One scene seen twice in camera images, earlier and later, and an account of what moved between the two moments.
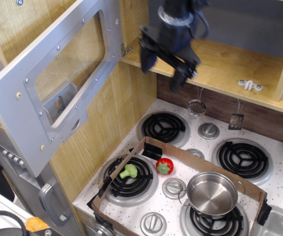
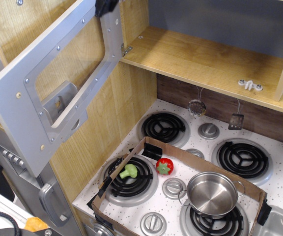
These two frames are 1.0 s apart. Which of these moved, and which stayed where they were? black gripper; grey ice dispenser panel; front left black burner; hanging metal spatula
Moved: black gripper
Stayed: front left black burner; grey ice dispenser panel; hanging metal spatula
